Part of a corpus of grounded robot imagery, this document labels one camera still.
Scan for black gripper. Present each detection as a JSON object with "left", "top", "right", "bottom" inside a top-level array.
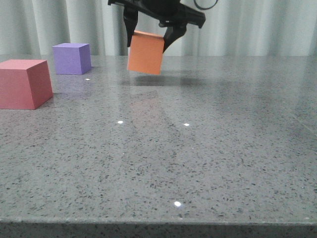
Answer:
[{"left": 108, "top": 0, "right": 206, "bottom": 52}]

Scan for orange foam cube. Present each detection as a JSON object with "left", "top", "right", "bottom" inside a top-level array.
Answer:
[{"left": 127, "top": 31, "right": 164, "bottom": 75}]

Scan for purple foam cube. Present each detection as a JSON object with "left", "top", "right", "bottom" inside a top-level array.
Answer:
[{"left": 52, "top": 43, "right": 92, "bottom": 75}]

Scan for pale green curtain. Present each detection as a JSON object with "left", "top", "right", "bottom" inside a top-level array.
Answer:
[{"left": 0, "top": 0, "right": 317, "bottom": 56}]

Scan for red foam cube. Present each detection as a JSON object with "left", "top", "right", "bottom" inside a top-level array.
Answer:
[{"left": 0, "top": 59, "right": 53, "bottom": 110}]

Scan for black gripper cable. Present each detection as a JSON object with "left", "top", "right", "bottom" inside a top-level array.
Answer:
[{"left": 193, "top": 0, "right": 219, "bottom": 10}]

